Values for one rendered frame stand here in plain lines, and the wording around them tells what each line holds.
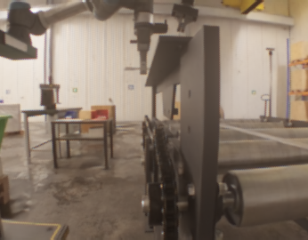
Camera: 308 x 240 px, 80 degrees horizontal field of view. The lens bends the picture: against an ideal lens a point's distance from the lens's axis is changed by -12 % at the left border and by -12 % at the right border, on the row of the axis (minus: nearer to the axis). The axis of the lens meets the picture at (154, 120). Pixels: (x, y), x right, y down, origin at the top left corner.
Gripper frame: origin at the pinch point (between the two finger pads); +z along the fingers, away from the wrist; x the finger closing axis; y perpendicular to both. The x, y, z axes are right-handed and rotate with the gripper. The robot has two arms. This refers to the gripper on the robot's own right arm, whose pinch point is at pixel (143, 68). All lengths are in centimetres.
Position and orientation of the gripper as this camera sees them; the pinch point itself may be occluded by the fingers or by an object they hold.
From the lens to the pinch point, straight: 77.8
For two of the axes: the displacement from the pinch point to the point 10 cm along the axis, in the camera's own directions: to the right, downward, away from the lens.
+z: 0.0, 10.0, 0.9
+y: -10.0, 0.1, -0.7
